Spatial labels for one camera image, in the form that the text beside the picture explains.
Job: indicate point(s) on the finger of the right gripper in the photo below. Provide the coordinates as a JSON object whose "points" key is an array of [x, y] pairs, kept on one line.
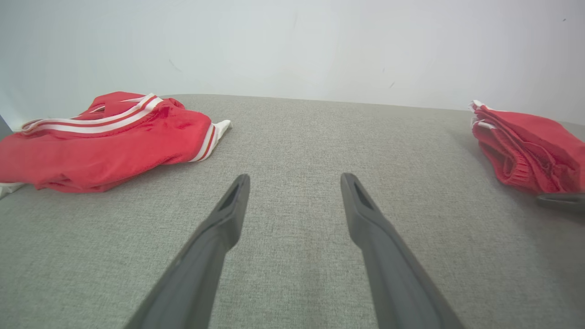
{"points": [[564, 201]]}

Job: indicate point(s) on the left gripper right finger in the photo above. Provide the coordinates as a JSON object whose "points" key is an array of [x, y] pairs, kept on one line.
{"points": [[393, 274]]}

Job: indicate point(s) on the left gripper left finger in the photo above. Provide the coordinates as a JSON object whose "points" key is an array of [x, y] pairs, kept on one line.
{"points": [[201, 274]]}

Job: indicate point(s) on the red garment with white trim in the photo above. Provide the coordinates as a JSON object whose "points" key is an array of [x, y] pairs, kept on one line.
{"points": [[534, 146]]}

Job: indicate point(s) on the red jersey with white sleeves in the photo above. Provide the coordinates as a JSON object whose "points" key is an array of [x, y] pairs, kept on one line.
{"points": [[105, 151]]}

